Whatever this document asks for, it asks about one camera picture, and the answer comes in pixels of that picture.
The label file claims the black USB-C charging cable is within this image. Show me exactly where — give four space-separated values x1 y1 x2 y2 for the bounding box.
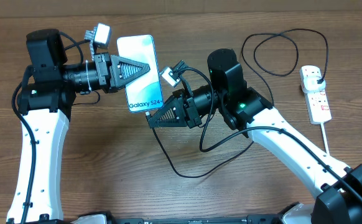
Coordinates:
145 28 329 179

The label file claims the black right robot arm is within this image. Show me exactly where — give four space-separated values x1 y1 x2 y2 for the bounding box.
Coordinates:
147 49 362 223

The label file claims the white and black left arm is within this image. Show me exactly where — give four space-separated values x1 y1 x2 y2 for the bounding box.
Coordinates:
6 27 151 223

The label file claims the white USB charger adapter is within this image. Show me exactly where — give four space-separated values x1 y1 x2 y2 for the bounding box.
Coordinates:
302 77 326 94

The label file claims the white power strip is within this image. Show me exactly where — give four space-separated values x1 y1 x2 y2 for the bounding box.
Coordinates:
299 65 332 124

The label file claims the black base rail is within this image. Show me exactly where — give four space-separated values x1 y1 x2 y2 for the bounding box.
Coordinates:
65 212 283 224

